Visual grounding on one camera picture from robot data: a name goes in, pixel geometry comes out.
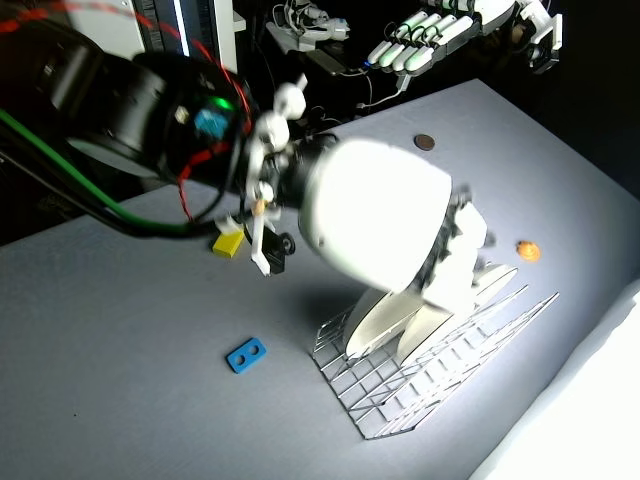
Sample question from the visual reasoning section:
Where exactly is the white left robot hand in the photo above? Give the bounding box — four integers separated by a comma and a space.
367, 0, 517, 76

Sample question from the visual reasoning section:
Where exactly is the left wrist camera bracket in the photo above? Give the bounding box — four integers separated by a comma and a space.
517, 0, 564, 75

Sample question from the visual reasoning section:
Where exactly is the yellow rectangular block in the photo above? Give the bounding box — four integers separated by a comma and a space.
212, 227, 246, 259

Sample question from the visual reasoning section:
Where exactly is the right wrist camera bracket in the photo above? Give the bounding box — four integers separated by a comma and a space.
214, 74, 309, 279

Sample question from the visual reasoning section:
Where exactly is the blue block with two holes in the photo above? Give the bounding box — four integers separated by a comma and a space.
225, 337, 268, 375

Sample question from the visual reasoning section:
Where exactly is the silver wire plate rack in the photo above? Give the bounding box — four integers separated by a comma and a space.
310, 284, 560, 441

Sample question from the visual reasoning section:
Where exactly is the grey white gadget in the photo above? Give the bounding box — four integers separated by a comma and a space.
264, 0, 352, 54

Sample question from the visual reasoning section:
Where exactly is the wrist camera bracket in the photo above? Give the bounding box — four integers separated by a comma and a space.
214, 74, 309, 279
517, 0, 564, 75

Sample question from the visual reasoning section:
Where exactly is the orange swirl cookie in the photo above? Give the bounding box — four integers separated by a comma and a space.
516, 240, 543, 264

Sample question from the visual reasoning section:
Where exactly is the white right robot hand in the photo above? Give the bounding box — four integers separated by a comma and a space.
297, 137, 497, 314

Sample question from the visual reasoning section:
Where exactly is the flat grey device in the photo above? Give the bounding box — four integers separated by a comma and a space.
305, 47, 351, 77

